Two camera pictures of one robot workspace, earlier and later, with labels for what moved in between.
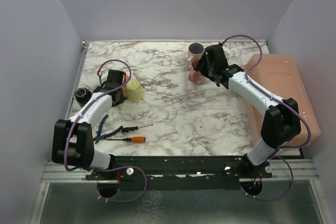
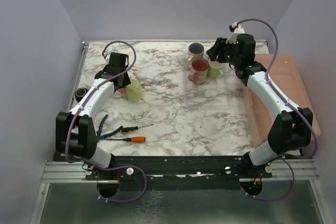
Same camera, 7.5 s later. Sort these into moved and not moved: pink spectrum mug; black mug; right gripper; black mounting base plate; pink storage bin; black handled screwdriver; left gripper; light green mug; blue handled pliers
Moved: left gripper; light green mug; right gripper
Not moved: pink spectrum mug; black handled screwdriver; black mug; blue handled pliers; pink storage bin; black mounting base plate
